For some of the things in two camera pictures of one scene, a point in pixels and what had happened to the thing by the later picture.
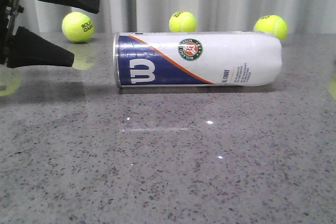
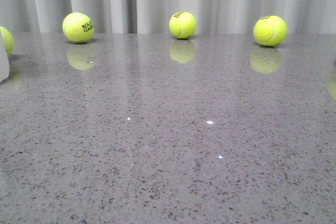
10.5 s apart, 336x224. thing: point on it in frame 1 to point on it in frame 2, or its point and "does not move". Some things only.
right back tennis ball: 273,23 does not move
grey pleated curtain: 219,2 does not move
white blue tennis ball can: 211,58 to 4,60
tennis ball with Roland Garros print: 77,27 does not move
